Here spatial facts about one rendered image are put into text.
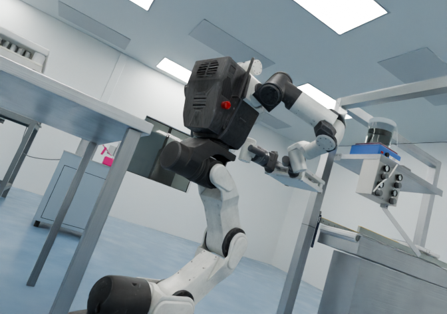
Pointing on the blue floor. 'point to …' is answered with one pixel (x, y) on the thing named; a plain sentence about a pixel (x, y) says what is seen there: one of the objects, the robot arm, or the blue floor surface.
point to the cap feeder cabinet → (61, 177)
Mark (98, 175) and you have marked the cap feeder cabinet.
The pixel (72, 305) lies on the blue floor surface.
